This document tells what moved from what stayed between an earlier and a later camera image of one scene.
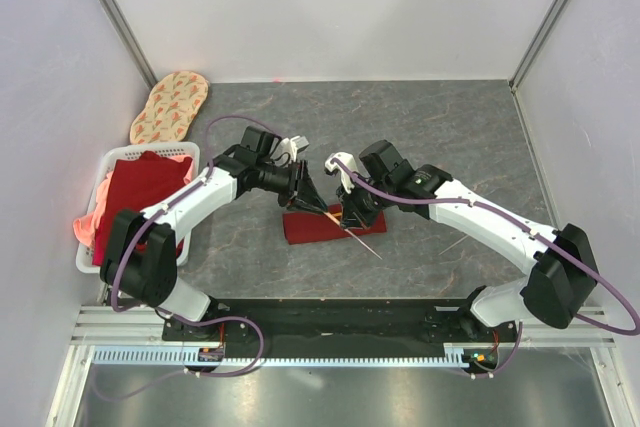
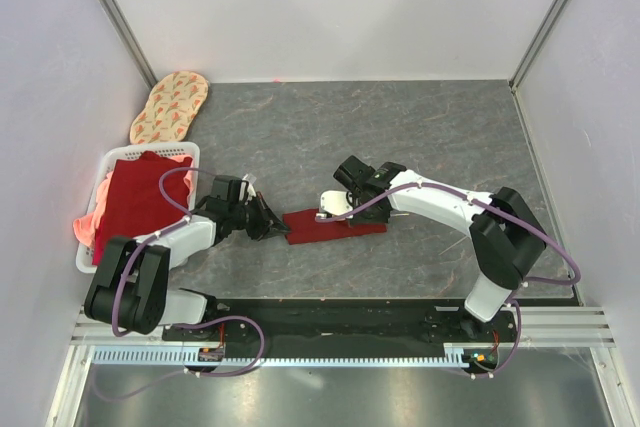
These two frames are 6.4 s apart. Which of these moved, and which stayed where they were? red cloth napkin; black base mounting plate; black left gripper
Moved: black left gripper
Stayed: black base mounting plate; red cloth napkin
